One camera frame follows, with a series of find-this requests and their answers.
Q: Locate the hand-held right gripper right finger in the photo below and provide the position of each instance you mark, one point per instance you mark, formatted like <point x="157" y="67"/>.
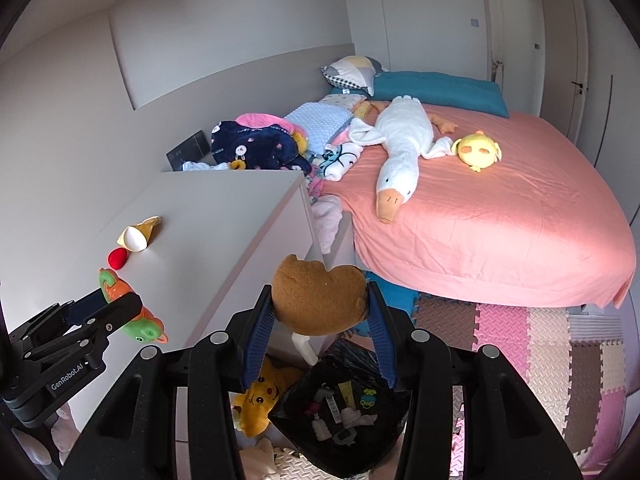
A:
<point x="382" y="347"/>

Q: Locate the navy printed blanket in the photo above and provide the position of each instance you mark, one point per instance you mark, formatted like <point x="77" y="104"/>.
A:
<point x="260" y="147"/>

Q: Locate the white foam edge guard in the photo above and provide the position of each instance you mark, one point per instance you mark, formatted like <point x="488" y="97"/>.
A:
<point x="304" y="349"/>

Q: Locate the checked patchwork pillow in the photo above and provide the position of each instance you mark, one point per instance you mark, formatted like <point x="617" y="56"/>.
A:
<point x="352" y="74"/>

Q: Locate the teal pillow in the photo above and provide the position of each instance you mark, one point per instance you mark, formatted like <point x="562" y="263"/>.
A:
<point x="440" y="91"/>

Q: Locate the cream plush toy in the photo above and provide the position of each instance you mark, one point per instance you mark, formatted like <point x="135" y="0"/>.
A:
<point x="257" y="460"/>

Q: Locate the red small toy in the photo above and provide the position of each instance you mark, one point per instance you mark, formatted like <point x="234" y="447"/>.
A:
<point x="117" y="258"/>

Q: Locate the small green and blue toy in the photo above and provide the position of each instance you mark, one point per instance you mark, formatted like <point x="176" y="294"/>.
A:
<point x="369" y="399"/>

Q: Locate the white dresser cabinet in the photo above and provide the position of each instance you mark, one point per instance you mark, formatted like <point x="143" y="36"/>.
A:
<point x="215" y="220"/>

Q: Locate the light blue dotted blanket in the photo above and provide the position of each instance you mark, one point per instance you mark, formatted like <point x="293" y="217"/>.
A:
<point x="320" y="120"/>

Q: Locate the white and blue small cloth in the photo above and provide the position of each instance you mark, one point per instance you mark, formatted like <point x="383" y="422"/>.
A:
<point x="202" y="166"/>

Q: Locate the green and orange plush toy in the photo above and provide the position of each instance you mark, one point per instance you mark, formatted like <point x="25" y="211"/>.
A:
<point x="137" y="327"/>

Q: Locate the bed with pink sheet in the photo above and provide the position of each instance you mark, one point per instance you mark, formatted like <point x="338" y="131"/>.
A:
<point x="475" y="230"/>

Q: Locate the ice cream cone toy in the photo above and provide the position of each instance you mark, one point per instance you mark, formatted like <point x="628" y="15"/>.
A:
<point x="137" y="235"/>

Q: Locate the yellow mouse plush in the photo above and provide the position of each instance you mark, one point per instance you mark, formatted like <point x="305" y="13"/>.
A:
<point x="260" y="400"/>

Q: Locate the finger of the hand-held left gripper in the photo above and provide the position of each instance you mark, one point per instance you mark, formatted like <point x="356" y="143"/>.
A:
<point x="115" y="312"/>
<point x="87" y="305"/>

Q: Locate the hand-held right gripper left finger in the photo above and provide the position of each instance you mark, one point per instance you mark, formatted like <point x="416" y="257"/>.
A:
<point x="257" y="342"/>

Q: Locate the black trash bag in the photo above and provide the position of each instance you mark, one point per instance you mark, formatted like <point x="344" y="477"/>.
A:
<point x="300" y="395"/>

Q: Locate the white goose plush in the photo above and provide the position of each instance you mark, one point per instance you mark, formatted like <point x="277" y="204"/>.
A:
<point x="400" y="145"/>

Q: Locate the yellow chick plush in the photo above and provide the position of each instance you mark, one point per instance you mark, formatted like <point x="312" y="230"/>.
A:
<point x="475" y="150"/>

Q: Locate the dark wall switch panel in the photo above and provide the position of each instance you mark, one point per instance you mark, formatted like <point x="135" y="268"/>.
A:
<point x="187" y="151"/>

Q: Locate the person's left hand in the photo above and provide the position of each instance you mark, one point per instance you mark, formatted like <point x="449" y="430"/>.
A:
<point x="62" y="425"/>

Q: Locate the brown plush toy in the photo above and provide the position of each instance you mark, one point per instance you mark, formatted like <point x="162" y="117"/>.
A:
<point x="315" y="295"/>

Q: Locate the pale pink cloth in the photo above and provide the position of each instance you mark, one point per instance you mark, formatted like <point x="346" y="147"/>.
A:
<point x="327" y="222"/>

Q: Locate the white cartoon print cloth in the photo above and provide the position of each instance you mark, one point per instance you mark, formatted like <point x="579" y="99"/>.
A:
<point x="340" y="160"/>

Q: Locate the white door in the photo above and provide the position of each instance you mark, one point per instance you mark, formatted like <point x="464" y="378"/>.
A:
<point x="515" y="35"/>

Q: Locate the pink fleece blanket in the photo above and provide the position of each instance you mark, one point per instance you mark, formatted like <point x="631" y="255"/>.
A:
<point x="257" y="119"/>

